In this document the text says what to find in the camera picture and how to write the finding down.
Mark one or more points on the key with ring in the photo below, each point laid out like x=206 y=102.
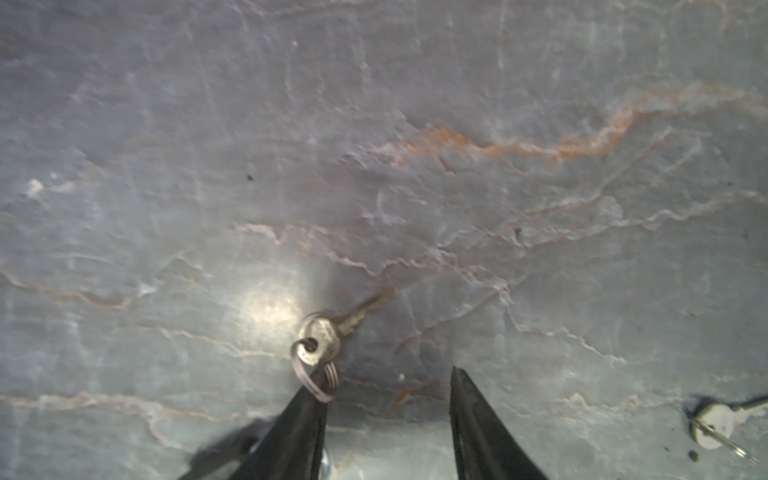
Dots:
x=320 y=339

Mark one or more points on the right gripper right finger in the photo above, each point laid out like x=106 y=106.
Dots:
x=483 y=446

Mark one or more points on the small key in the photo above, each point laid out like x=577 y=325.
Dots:
x=713 y=426

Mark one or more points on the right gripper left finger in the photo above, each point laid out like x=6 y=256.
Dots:
x=294 y=447

